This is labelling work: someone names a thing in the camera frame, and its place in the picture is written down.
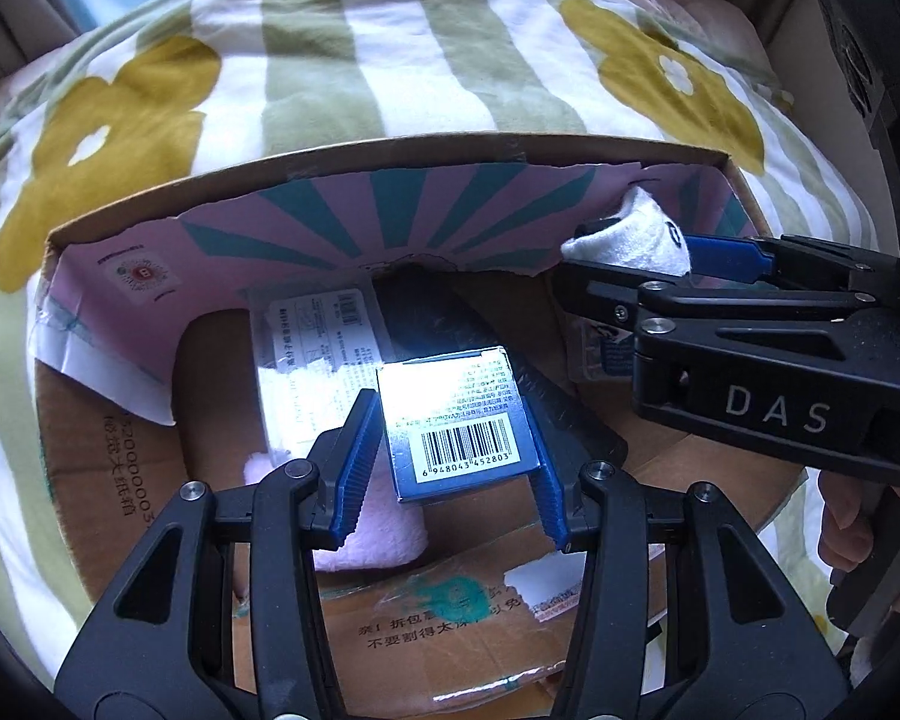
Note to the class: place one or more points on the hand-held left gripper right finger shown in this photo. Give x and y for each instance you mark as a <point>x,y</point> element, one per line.
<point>551,480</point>

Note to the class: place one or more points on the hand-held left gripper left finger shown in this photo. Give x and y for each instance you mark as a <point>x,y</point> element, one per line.
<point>352,465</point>

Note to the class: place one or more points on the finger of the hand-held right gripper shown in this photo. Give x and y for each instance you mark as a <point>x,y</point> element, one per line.
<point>720,255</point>
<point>607,292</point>

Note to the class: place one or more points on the patterned tissue pack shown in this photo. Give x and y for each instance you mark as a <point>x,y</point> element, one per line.
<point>596,349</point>

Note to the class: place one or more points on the white printed sock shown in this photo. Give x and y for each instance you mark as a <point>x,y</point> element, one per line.
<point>637,240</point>

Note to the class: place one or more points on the pink fluffy sock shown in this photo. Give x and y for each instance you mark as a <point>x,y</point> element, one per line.
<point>390,532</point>

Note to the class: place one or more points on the small blue box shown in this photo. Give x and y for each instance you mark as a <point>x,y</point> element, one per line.
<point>457,420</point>

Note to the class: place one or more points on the clear plastic case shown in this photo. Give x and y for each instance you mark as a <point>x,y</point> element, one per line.
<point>307,337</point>

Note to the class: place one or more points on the printed cardboard box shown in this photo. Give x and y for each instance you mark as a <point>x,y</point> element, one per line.
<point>420,210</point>

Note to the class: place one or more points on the person's right hand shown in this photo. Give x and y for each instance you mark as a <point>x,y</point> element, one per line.
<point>847,532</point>

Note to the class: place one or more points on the floral striped blanket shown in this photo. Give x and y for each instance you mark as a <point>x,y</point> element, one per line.
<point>307,67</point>

